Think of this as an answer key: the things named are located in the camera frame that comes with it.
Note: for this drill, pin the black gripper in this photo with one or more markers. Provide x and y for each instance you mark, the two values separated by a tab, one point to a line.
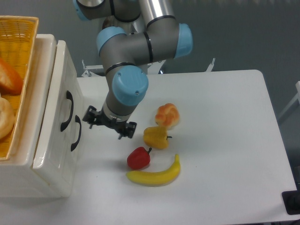
98	118

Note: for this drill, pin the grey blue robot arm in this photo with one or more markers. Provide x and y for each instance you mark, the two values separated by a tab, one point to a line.
123	53

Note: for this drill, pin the white drawer cabinet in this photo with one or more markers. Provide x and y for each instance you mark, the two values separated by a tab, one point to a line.
17	176

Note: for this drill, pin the red bell pepper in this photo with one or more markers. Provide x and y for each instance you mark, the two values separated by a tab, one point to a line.
139	158

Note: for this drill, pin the yellow bell pepper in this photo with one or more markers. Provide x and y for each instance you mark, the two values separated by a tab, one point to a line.
156	137

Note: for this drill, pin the metal table clamp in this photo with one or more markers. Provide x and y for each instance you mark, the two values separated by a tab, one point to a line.
92	70

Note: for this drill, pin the orange knotted bread roll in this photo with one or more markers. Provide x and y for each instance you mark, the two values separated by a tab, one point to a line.
167	116

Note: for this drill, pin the yellow banana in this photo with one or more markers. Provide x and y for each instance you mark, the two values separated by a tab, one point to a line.
156	178

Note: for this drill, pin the pale round bun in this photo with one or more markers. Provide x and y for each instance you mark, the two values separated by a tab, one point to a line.
7	117

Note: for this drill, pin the orange bread piece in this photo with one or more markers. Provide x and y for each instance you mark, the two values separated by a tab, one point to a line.
10	81

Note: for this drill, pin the yellow wicker basket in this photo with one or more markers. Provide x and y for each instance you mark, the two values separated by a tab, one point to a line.
17	39

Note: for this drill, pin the black device at edge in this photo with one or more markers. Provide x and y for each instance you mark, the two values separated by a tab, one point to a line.
292	202

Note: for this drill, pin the white table bracket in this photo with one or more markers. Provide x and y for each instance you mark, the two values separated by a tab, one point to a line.
211	65

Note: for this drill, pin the white frame at right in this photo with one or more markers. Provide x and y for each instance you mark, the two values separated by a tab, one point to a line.
291	106

